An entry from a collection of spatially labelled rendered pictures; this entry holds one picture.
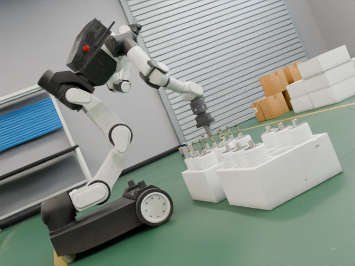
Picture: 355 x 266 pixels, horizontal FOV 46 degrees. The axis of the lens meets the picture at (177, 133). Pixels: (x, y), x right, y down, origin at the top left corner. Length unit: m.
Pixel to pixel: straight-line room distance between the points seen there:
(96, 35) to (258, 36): 6.21
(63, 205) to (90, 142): 4.92
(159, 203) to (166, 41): 5.74
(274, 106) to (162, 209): 3.98
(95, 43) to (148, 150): 5.08
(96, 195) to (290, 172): 1.12
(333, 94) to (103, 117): 2.94
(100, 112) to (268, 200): 1.18
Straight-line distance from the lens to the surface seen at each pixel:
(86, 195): 2.41
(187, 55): 7.81
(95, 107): 2.47
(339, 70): 4.92
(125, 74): 2.93
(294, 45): 8.81
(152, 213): 2.29
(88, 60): 2.47
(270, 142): 2.08
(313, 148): 1.86
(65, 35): 7.65
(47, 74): 2.51
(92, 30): 2.51
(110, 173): 2.47
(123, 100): 7.47
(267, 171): 1.74
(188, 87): 2.36
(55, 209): 2.44
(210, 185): 2.23
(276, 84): 6.12
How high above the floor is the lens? 0.47
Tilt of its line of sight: 1 degrees down
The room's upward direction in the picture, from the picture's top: 23 degrees counter-clockwise
